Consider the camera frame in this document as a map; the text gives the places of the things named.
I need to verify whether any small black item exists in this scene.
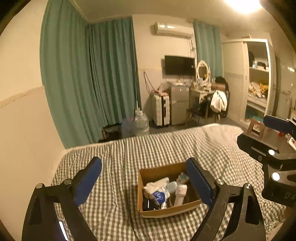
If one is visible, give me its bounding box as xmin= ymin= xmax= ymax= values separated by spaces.
xmin=142 ymin=200 xmax=158 ymax=211

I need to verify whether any white oval vanity mirror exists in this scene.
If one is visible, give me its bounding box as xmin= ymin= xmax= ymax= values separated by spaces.
xmin=196 ymin=60 xmax=211 ymax=84

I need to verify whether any wooden stool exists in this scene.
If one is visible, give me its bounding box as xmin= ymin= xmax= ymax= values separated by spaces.
xmin=246 ymin=117 xmax=269 ymax=140

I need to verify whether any dark floor bag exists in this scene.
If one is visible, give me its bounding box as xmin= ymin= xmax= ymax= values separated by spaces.
xmin=98 ymin=125 xmax=122 ymax=143

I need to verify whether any ceiling lamp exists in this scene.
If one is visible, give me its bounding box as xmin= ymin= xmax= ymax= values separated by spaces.
xmin=224 ymin=0 xmax=267 ymax=15

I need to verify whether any green checked blanket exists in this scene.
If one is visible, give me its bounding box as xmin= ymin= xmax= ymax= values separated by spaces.
xmin=51 ymin=123 xmax=289 ymax=241

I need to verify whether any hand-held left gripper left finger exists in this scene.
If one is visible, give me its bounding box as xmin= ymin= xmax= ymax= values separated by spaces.
xmin=22 ymin=156 xmax=102 ymax=241

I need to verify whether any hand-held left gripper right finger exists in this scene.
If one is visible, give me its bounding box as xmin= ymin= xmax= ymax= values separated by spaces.
xmin=186 ymin=158 xmax=266 ymax=241

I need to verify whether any blue tissue packet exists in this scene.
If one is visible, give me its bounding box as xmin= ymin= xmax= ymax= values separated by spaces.
xmin=150 ymin=189 xmax=171 ymax=205

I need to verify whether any dressing desk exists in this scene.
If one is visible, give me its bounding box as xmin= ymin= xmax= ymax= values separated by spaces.
xmin=189 ymin=83 xmax=216 ymax=110

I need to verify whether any small grey fridge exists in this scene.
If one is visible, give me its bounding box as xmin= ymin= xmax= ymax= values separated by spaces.
xmin=169 ymin=85 xmax=190 ymax=126

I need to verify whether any white louvred wardrobe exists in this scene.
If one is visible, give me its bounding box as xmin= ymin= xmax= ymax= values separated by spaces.
xmin=221 ymin=38 xmax=276 ymax=127

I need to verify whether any white suitcase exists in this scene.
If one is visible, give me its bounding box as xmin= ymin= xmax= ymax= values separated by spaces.
xmin=152 ymin=94 xmax=171 ymax=127

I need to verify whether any pile of clothes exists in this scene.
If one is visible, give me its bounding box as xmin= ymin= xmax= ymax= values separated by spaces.
xmin=248 ymin=81 xmax=269 ymax=97

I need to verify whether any white towel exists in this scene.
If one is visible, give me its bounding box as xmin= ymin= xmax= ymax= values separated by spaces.
xmin=210 ymin=90 xmax=228 ymax=113

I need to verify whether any brown cardboard box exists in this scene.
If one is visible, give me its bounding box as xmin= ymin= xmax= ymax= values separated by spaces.
xmin=137 ymin=162 xmax=202 ymax=219

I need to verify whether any clear water jug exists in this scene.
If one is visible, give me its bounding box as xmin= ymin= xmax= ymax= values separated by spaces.
xmin=134 ymin=111 xmax=150 ymax=137
xmin=120 ymin=117 xmax=137 ymax=138

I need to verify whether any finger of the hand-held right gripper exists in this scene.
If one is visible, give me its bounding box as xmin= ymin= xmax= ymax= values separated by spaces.
xmin=264 ymin=115 xmax=296 ymax=135
xmin=237 ymin=133 xmax=296 ymax=164

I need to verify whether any black bag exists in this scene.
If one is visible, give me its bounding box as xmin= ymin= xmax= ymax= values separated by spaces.
xmin=214 ymin=76 xmax=228 ymax=92

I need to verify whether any white tissue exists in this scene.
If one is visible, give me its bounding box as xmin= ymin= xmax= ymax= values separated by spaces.
xmin=144 ymin=177 xmax=170 ymax=193

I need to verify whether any dark chair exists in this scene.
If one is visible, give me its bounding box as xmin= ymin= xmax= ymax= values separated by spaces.
xmin=185 ymin=92 xmax=230 ymax=124

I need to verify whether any plastic bag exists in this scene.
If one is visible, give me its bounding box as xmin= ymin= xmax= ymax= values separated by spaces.
xmin=159 ymin=79 xmax=172 ymax=93

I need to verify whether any black wall television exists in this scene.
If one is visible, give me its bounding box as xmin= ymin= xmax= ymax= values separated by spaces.
xmin=164 ymin=55 xmax=195 ymax=75

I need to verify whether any narrow green curtain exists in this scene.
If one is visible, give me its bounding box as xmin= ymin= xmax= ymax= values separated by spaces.
xmin=193 ymin=19 xmax=224 ymax=80

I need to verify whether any white air conditioner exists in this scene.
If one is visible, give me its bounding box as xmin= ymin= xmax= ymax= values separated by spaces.
xmin=154 ymin=22 xmax=194 ymax=39

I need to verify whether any wide green curtain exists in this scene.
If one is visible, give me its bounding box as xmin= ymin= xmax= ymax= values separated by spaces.
xmin=40 ymin=0 xmax=142 ymax=149

